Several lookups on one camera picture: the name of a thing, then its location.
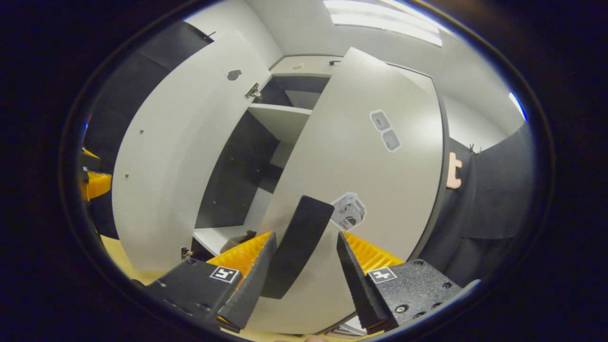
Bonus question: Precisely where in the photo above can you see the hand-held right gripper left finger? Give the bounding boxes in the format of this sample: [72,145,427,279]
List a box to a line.
[142,232,277,333]

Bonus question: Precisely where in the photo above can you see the black door handle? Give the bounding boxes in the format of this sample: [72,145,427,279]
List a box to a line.
[260,195,335,300]

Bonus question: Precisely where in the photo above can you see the grey cabinet shelf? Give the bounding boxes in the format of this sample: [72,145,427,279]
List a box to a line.
[247,104,313,144]
[193,188,274,257]

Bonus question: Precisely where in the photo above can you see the brown fuzzy shoe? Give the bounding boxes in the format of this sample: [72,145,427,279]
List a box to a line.
[221,230,257,253]

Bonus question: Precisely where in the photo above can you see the grey shoe cabinet door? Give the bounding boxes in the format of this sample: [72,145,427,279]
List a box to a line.
[245,47,449,334]
[112,31,272,272]

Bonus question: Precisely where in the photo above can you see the grey shoe cabinet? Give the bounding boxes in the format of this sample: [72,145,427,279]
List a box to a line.
[112,31,452,334]

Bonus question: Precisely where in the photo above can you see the black backdrop cloth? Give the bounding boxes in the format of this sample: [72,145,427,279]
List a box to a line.
[423,121,537,288]

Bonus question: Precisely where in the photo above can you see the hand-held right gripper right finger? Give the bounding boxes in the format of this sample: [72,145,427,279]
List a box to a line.
[336,231,464,334]

